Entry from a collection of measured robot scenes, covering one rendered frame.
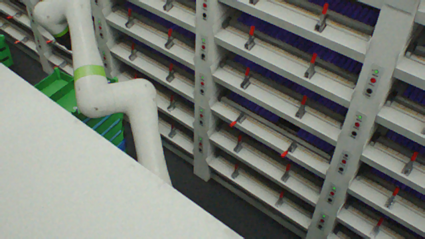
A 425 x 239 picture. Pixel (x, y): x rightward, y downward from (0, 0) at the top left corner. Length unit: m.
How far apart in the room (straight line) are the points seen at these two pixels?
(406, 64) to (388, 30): 0.13
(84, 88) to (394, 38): 1.03
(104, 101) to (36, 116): 1.41
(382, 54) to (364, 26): 0.13
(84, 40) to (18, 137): 1.54
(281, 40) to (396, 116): 0.50
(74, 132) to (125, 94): 1.42
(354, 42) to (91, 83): 0.90
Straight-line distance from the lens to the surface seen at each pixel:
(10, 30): 3.49
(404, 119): 1.52
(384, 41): 1.39
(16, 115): 0.17
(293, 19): 1.53
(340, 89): 1.56
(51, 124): 0.17
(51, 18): 1.84
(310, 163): 1.81
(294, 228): 2.21
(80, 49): 1.68
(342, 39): 1.46
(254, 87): 1.80
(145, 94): 1.58
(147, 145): 1.58
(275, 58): 1.65
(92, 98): 1.57
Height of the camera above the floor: 1.83
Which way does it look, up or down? 42 degrees down
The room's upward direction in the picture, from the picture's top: 4 degrees clockwise
